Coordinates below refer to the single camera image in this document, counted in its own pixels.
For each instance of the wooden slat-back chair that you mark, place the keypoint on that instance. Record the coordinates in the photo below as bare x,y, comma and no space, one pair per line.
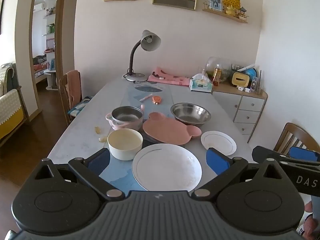
290,135

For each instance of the cream bowl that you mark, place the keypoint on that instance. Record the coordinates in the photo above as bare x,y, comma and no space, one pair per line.
125,143

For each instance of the white bookshelf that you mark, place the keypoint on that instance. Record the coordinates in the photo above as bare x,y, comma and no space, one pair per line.
51,42

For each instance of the pink pen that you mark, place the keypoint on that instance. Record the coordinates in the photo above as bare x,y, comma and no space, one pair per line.
146,97

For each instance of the large glass jar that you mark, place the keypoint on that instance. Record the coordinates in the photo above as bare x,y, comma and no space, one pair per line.
212,65

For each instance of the white marker pen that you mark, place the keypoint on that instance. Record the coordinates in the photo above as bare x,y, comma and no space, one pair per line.
246,68

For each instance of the white tissue box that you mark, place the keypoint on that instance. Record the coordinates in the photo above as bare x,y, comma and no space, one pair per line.
200,86

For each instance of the wooden chair with towel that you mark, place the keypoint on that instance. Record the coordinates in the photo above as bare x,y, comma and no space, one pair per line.
63,97

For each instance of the yellow tissue holder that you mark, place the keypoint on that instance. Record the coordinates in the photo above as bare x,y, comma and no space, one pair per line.
240,80

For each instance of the person's right hand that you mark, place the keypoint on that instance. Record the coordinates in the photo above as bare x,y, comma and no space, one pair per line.
311,227

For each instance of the blue globe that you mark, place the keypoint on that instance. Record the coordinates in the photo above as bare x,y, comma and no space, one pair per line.
252,73

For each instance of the small photo frame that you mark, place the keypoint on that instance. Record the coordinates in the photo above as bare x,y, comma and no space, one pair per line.
215,2

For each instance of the small amber translucent piece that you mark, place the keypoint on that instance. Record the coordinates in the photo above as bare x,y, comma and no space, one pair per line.
103,139
97,130

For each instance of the pink towel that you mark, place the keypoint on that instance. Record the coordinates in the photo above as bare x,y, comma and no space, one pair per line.
73,87

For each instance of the wooden wall shelf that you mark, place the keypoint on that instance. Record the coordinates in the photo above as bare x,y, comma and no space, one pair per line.
225,15

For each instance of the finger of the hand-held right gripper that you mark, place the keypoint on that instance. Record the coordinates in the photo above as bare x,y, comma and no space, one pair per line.
303,153
267,153

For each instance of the thin black stick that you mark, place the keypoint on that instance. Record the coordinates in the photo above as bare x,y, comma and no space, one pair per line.
260,80

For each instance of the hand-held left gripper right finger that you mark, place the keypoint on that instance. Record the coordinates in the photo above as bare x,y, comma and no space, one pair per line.
217,161

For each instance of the wooden door frame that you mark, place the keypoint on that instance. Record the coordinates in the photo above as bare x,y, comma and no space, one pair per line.
61,30

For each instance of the sofa with cream cover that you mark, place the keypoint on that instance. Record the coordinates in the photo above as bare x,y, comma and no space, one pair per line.
10,110

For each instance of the white drawer cabinet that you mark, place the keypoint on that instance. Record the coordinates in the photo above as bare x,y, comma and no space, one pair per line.
250,110

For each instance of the small white plate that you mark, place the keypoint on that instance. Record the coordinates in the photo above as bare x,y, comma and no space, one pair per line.
218,142

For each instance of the pink bear-shaped plate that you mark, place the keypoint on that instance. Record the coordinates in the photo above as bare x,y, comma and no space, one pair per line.
167,130

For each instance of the large white plate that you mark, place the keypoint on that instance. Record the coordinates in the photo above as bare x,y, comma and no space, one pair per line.
165,167

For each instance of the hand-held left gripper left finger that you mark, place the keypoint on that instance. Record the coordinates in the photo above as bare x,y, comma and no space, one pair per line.
98,160

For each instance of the wide stainless steel bowl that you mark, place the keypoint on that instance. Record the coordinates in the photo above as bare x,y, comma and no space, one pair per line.
190,115

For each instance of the orange correction tape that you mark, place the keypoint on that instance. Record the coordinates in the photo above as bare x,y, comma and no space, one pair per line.
156,99

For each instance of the golden tree ornament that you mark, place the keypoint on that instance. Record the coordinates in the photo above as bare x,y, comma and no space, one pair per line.
231,3

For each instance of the pink pot with steel interior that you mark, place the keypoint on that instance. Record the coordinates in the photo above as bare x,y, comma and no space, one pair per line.
130,125

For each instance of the small white chargers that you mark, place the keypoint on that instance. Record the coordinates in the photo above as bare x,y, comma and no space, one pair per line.
243,88

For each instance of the grey gooseneck desk lamp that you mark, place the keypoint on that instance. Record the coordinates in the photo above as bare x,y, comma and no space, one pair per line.
136,77

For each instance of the pink printed cloth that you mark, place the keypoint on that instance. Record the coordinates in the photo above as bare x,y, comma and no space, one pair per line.
172,79

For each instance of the amber drink bottle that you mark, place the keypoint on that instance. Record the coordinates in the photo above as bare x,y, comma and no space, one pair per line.
217,76

